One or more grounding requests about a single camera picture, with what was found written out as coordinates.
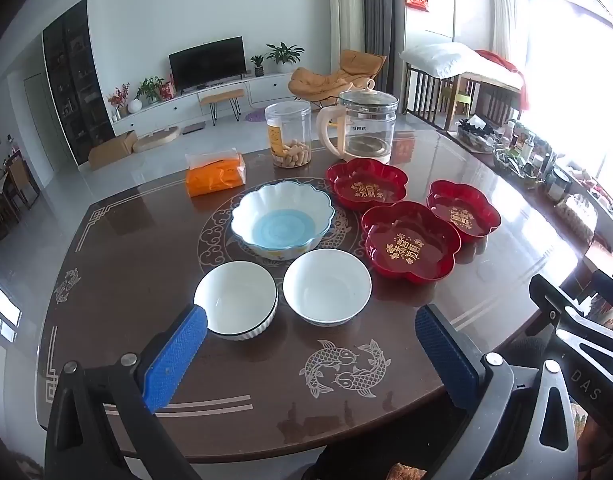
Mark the clutter of bottles and jars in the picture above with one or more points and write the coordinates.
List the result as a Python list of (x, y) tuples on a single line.
[(556, 175)]

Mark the white television cabinet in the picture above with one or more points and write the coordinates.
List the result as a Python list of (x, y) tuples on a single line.
[(186, 105)]

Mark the person's floral clothing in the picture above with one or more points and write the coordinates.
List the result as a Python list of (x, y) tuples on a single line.
[(406, 472)]

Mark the grey curtain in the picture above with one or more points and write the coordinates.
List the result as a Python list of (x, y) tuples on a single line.
[(381, 5)]

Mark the small grey floor pad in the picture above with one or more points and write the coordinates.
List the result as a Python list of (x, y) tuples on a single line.
[(193, 127)]

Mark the white pillow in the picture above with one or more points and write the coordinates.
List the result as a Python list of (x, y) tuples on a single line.
[(446, 57)]

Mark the orange lounge chair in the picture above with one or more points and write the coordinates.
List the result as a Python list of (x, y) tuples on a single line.
[(346, 70)]

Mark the large green potted plant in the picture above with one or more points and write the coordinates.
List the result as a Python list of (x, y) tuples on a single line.
[(285, 54)]

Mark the black flat television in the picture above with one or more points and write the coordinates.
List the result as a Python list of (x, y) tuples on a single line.
[(206, 62)]

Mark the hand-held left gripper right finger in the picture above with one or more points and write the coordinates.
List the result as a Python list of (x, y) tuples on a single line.
[(446, 360)]

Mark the dark glass display cabinet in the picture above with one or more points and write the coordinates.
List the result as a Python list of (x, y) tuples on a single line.
[(76, 80)]

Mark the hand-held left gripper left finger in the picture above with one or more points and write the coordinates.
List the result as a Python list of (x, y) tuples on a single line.
[(176, 360)]

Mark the white sheer curtain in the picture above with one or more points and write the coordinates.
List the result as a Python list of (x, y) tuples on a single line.
[(506, 10)]

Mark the red gift box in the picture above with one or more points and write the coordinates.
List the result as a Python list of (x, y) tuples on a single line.
[(167, 89)]

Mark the dark wooden railing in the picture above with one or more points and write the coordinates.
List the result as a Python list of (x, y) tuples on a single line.
[(426, 92)]

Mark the purple round rug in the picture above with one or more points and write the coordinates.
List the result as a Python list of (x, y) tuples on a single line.
[(254, 116)]

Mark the plain white bowl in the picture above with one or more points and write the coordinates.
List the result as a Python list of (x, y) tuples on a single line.
[(326, 285)]

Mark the small green potted plant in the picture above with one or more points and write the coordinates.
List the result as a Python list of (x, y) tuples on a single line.
[(257, 64)]

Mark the cardboard box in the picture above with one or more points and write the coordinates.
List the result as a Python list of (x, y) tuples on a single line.
[(111, 150)]

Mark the black basket of clutter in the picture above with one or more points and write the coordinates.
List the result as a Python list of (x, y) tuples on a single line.
[(479, 135)]

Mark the clear plastic snack jar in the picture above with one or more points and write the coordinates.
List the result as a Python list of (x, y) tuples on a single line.
[(286, 130)]

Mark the white round vase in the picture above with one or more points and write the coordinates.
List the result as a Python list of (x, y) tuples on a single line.
[(135, 106)]

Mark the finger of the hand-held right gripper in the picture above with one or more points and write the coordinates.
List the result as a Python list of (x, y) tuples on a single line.
[(581, 355), (611, 287)]

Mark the orange tissue pack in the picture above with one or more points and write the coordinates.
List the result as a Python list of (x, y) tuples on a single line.
[(214, 180)]

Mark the red cloth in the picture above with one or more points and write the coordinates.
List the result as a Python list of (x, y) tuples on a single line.
[(511, 67)]

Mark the large red flower-shaped plate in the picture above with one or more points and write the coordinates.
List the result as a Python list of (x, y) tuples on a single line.
[(411, 245)]

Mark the ribbed white bowl dark rim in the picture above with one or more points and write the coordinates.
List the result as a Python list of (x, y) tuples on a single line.
[(236, 295)]

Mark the bushy green potted plant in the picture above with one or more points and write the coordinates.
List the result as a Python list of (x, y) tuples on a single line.
[(150, 89)]

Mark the round beige floor cushion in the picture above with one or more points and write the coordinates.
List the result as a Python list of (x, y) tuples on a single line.
[(156, 140)]

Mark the wooden dining chair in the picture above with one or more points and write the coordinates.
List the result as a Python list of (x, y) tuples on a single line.
[(21, 180)]

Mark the red flower arrangement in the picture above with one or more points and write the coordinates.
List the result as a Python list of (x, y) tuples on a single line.
[(119, 96)]

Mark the covered standing air conditioner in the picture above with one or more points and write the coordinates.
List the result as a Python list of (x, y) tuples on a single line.
[(346, 10)]

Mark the scalloped blue and white bowl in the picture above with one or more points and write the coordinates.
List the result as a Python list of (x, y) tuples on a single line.
[(281, 225)]

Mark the wooden bench stool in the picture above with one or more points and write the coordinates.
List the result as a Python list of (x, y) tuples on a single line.
[(221, 95)]

